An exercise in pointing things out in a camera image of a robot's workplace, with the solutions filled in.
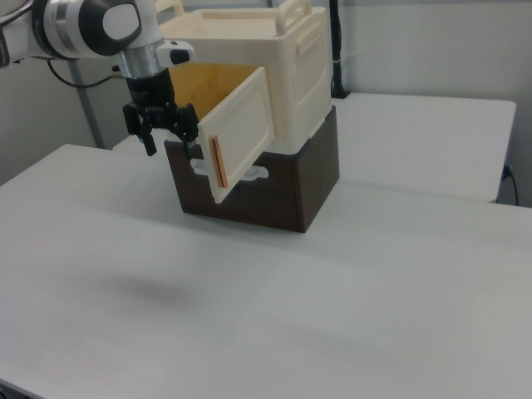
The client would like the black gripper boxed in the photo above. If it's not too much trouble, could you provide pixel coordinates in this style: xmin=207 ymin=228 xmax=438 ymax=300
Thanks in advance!
xmin=122 ymin=69 xmax=200 ymax=162

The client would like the cream cabinet door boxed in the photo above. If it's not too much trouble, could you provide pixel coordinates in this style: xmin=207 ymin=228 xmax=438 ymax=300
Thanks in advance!
xmin=196 ymin=66 xmax=278 ymax=206

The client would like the cream plastic cabinet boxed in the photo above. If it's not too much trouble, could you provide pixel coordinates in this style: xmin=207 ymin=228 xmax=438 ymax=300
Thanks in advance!
xmin=159 ymin=0 xmax=333 ymax=153

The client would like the dark brown wooden box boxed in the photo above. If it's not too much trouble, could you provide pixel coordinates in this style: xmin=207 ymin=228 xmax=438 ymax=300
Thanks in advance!
xmin=164 ymin=105 xmax=342 ymax=234

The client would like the copper door handle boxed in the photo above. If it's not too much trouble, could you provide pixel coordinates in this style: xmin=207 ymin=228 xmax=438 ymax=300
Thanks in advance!
xmin=209 ymin=135 xmax=229 ymax=189

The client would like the grey metal post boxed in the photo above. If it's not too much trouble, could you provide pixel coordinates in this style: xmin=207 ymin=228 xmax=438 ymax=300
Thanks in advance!
xmin=68 ymin=61 xmax=105 ymax=150

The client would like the white box handle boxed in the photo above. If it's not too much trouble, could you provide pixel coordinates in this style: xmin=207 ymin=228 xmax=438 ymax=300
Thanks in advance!
xmin=189 ymin=159 xmax=269 ymax=183

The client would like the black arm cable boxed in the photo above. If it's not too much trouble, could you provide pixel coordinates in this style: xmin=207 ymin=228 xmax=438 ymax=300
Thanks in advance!
xmin=45 ymin=60 xmax=126 ymax=89

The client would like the black pole with cables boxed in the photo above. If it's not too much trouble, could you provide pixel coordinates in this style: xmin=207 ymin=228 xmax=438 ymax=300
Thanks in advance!
xmin=328 ymin=0 xmax=349 ymax=100

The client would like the black power cable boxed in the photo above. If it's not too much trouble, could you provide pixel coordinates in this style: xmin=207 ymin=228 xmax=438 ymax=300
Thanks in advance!
xmin=501 ymin=164 xmax=521 ymax=205

